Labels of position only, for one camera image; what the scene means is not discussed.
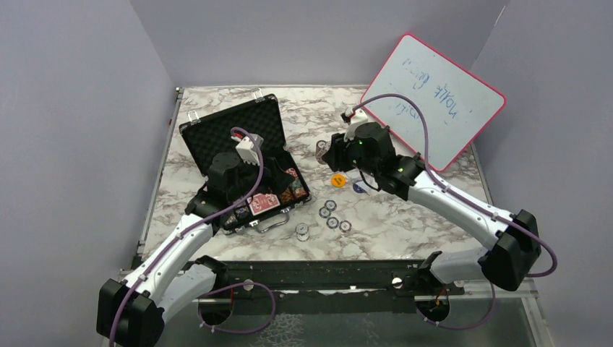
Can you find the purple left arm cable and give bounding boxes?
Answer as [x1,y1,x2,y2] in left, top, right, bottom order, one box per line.
[108,127,278,347]

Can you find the brown chip row in case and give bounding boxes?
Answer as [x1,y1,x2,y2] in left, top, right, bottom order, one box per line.
[279,188,295,205]

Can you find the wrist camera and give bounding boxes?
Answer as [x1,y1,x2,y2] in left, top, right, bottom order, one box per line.
[231,133,264,166]
[340,108,368,141]

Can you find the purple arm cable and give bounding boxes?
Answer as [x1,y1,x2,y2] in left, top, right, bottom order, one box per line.
[108,127,278,347]
[353,93,560,331]

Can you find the blue 10 chip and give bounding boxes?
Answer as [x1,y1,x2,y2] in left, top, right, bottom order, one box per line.
[319,207,331,219]
[326,217,340,229]
[338,220,352,233]
[324,200,337,211]

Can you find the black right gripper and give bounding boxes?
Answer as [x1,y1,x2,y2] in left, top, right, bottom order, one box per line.
[323,129,379,178]

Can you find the red white 500 chip stack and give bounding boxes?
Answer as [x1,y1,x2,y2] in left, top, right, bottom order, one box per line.
[315,140,330,165]

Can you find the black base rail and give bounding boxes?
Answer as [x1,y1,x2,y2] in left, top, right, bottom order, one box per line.
[132,256,509,314]

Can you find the red green chip row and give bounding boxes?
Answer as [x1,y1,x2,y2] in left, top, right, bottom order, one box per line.
[286,168,307,199]

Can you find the pink framed whiteboard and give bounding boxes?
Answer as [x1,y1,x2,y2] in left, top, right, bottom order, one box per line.
[361,34,507,172]

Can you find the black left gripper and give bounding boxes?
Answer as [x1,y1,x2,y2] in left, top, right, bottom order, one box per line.
[228,153,295,202]

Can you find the blue 10 chip right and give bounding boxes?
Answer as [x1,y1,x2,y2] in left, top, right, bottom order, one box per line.
[338,220,352,233]

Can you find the blue 10 chip left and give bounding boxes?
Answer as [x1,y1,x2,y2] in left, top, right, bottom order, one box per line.
[319,207,331,219]

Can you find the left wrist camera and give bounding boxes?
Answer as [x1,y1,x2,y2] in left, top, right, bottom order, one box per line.
[231,133,264,166]

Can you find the red playing card deck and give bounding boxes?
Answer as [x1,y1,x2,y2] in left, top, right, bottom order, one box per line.
[247,193,280,216]

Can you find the blue 10 chip upper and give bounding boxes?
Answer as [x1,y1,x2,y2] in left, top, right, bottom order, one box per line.
[324,200,337,211]

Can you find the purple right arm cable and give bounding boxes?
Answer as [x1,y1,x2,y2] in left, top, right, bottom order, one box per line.
[353,93,560,331]

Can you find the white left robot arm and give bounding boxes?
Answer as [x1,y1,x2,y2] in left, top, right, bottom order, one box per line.
[96,150,304,346]

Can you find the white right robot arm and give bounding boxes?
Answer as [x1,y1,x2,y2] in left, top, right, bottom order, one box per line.
[322,122,541,294]

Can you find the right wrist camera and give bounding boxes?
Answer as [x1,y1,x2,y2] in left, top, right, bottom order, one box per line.
[340,108,368,141]

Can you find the blue 10 chip lower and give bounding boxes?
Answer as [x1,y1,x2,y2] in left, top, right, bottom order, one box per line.
[326,217,340,229]

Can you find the dark blue small blind button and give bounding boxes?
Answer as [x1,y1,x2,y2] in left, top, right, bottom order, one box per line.
[353,181,371,194]

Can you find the orange big blind button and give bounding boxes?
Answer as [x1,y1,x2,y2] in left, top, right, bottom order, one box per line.
[330,173,347,188]

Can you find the black poker set case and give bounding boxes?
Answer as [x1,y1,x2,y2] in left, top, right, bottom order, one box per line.
[179,94,312,233]

